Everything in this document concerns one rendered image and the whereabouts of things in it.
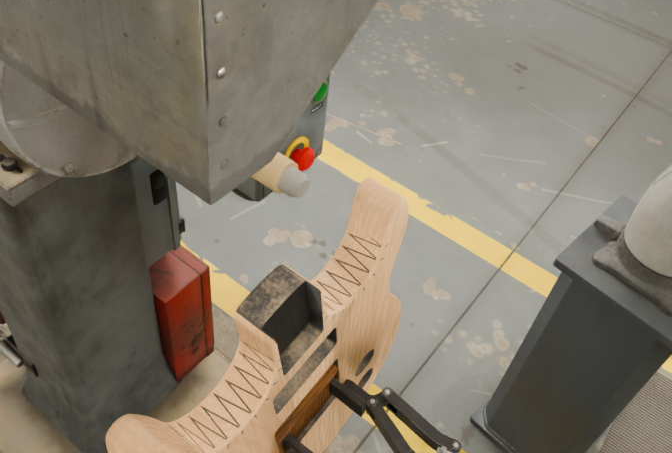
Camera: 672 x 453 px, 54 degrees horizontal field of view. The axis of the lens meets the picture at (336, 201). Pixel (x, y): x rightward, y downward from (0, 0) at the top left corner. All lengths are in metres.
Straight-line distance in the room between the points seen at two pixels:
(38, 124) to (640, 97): 2.86
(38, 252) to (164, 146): 0.65
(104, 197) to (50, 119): 0.37
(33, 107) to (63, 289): 0.48
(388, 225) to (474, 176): 1.92
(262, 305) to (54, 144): 0.28
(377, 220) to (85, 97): 0.30
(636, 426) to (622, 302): 0.79
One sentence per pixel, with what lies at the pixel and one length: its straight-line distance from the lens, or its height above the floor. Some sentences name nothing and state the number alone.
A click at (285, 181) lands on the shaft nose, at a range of 0.58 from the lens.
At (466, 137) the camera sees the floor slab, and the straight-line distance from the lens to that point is 2.69.
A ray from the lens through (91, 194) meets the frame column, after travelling 1.01.
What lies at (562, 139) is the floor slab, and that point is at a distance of 2.84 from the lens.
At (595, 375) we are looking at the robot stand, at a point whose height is 0.47.
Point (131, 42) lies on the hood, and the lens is 0.36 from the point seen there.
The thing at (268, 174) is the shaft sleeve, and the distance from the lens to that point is 0.58.
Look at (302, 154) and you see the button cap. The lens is 1.00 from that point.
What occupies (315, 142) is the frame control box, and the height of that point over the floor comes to 0.97.
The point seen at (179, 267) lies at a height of 0.62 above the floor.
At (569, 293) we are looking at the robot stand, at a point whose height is 0.63.
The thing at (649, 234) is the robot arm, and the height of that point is 0.82.
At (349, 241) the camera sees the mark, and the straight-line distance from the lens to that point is 0.65.
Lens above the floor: 1.66
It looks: 46 degrees down
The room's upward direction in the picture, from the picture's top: 8 degrees clockwise
